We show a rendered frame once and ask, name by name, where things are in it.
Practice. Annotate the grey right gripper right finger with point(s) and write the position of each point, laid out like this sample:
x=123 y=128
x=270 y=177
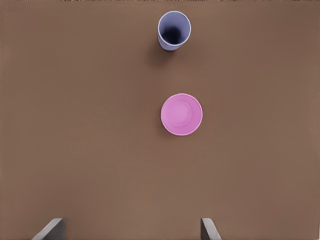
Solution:
x=209 y=231

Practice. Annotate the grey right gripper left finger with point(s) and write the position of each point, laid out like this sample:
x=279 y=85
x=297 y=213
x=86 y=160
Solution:
x=52 y=231

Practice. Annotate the pink bowl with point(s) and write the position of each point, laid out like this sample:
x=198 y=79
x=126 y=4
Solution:
x=181 y=114

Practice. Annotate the blue cup-shaped bowl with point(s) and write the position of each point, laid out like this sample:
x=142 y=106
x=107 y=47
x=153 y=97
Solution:
x=174 y=29

